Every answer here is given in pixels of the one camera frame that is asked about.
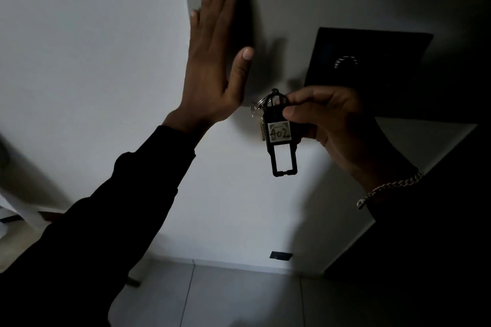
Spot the person's left hand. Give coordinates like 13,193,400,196
163,0,255,136

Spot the person's left forearm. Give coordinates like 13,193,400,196
0,119,197,327

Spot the black safe control panel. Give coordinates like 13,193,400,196
304,27,435,121

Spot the silver chain bracelet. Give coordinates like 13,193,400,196
356,170,424,211

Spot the round safe dial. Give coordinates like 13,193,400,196
332,55,360,70

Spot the black key tag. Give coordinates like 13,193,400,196
264,102,299,177

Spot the person's right hand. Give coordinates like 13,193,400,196
281,85,419,195

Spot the silver key ring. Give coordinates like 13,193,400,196
251,88,289,110

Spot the person's right forearm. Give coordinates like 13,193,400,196
323,124,491,327

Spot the brass key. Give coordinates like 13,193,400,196
251,102,268,143

